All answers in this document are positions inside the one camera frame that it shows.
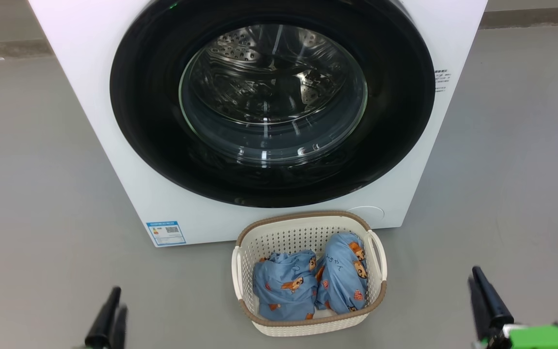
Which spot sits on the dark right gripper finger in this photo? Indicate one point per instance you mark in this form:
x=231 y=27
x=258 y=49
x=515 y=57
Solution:
x=477 y=315
x=494 y=310

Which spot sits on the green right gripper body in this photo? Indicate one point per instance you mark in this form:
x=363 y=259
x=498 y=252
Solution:
x=540 y=338

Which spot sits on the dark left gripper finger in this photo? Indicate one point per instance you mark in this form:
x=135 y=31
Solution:
x=102 y=329
x=120 y=329

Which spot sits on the blue printed garment with writing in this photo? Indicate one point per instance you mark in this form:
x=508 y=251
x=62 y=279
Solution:
x=339 y=276

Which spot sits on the blue printed bear garment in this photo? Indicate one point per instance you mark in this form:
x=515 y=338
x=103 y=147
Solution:
x=281 y=291

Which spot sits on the grey washing machine door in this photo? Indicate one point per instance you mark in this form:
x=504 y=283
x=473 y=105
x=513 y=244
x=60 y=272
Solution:
x=148 y=121

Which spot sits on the white front-load washing machine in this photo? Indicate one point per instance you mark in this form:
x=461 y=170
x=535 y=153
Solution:
x=114 y=121

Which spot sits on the stainless steel washing machine drum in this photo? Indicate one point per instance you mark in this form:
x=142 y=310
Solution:
x=240 y=53

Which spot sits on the blue energy label sticker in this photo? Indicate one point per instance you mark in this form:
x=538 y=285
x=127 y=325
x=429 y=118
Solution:
x=166 y=233

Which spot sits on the round white filter cover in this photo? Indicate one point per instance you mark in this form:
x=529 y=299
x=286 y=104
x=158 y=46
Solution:
x=368 y=213

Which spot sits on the cream perforated laundry basket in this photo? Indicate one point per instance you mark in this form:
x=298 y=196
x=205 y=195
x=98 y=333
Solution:
x=303 y=232

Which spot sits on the small printed text label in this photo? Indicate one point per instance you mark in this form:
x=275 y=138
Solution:
x=441 y=80

